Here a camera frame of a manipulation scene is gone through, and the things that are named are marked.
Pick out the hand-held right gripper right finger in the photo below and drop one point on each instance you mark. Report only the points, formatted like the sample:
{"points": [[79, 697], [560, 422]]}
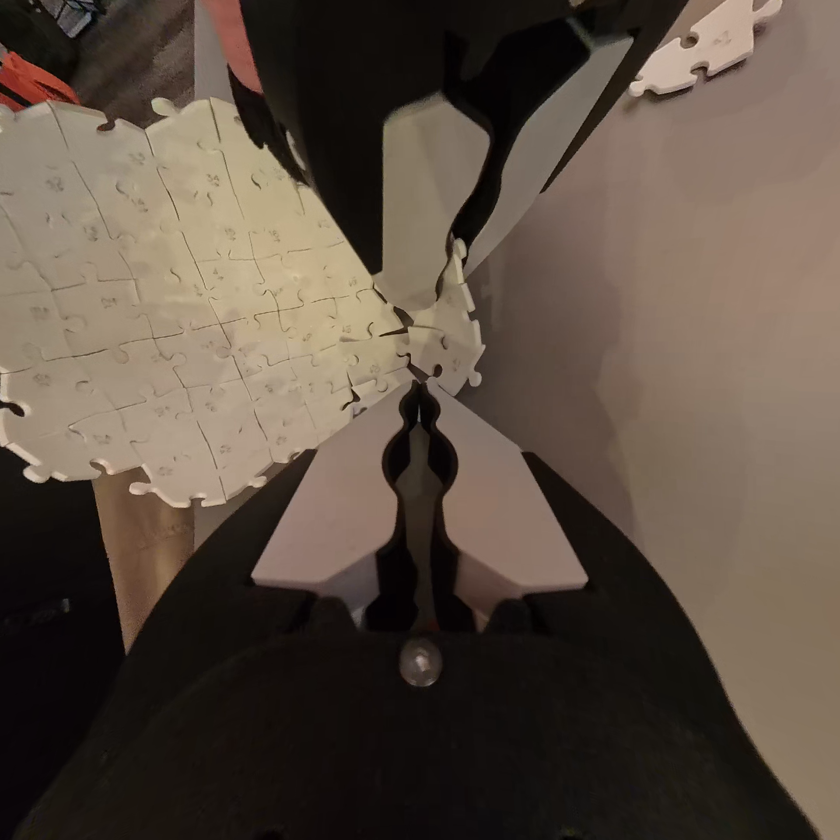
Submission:
{"points": [[512, 525]]}

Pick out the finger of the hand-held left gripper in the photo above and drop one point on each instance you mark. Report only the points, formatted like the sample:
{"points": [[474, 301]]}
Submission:
{"points": [[551, 131], [420, 197]]}

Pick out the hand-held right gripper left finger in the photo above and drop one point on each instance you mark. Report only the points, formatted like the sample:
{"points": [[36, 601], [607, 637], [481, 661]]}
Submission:
{"points": [[315, 525]]}

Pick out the colourful puzzle ball shell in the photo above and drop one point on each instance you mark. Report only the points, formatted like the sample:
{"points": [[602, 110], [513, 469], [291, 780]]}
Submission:
{"points": [[164, 295]]}

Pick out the white joined puzzle piece pair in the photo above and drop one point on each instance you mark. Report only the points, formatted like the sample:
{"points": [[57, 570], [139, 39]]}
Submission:
{"points": [[715, 46]]}

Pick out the person's dark clothing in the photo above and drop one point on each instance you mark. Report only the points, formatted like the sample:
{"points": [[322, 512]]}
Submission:
{"points": [[46, 656]]}

